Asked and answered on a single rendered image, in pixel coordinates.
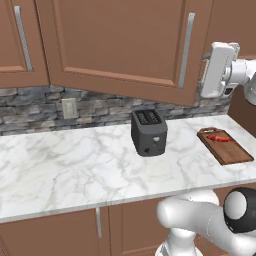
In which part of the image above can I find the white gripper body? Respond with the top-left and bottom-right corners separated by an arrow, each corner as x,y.
200,41 -> 241,99

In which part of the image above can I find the brown tall cabinet panel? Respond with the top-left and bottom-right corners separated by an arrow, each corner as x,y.
227,85 -> 256,138

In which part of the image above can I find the red raw meat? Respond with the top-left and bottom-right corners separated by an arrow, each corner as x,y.
206,133 -> 234,144

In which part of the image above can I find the brown wooden cutting board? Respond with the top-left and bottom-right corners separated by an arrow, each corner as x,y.
196,126 -> 255,167

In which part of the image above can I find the dark grey toaster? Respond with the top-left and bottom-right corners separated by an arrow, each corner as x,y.
130,108 -> 169,158

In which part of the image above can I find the silver bar cabinet handle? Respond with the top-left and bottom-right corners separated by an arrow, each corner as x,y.
13,4 -> 35,73
95,207 -> 103,239
177,12 -> 197,90

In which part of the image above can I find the brown wall cabinet door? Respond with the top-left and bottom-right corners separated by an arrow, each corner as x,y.
201,0 -> 256,61
0,0 -> 51,89
34,0 -> 215,107

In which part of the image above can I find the white wall outlet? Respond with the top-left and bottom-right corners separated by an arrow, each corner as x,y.
61,97 -> 80,121

